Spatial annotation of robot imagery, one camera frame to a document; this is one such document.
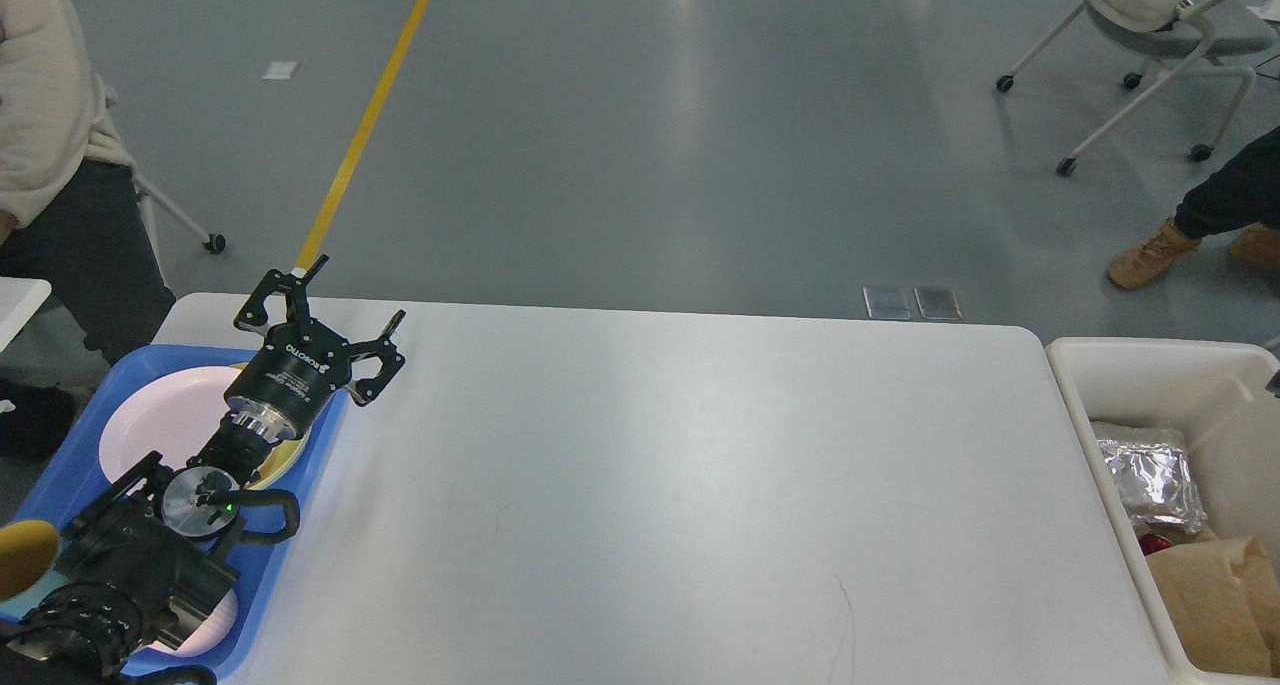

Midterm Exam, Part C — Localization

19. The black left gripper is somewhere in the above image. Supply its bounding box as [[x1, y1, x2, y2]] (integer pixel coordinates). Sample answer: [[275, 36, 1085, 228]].
[[221, 255, 408, 440]]

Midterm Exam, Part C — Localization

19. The pink plate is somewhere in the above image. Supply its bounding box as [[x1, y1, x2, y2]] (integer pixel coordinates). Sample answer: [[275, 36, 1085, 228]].
[[99, 366, 241, 481]]

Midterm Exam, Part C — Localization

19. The pink ribbed mug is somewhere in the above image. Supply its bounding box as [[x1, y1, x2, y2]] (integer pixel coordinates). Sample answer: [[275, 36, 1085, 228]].
[[147, 589, 239, 658]]

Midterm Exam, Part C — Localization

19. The large foil sheet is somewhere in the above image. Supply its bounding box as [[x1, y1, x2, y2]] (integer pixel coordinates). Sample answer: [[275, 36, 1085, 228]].
[[1091, 421, 1208, 535]]

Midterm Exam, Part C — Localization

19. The brown paper bag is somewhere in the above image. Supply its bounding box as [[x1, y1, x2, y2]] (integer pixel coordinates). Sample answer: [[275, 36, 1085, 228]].
[[1146, 536, 1279, 679]]

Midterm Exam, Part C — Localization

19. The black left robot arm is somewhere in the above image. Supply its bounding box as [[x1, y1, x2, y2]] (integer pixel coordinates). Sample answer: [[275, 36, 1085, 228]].
[[3, 255, 404, 684]]

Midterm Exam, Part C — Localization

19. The yellow plate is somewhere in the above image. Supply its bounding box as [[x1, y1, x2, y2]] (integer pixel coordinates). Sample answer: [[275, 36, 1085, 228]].
[[225, 360, 314, 490]]

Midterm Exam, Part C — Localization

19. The person in cream sweater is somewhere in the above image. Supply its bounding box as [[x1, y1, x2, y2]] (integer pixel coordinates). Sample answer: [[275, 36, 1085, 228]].
[[0, 0, 173, 466]]

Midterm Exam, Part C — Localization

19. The blue plastic tray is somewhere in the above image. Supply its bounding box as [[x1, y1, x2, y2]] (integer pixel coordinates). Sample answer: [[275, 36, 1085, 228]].
[[15, 344, 351, 684]]

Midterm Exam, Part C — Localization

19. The teal mug yellow inside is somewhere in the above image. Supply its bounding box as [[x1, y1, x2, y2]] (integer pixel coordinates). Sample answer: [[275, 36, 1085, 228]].
[[1, 519, 65, 620]]

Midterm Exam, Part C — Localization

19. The white rolling office chair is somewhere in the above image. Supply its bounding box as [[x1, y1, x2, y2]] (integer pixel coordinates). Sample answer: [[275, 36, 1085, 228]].
[[995, 0, 1277, 175]]

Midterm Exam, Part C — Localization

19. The white plastic bin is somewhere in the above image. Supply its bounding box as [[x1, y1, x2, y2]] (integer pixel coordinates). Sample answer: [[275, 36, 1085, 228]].
[[1046, 337, 1279, 684]]

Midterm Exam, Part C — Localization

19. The person in black trousers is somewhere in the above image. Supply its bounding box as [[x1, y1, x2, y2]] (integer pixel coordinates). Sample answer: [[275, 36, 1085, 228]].
[[1106, 128, 1279, 289]]

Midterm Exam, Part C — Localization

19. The white chair frame left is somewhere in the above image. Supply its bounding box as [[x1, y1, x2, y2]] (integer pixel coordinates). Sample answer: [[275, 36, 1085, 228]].
[[100, 85, 227, 296]]

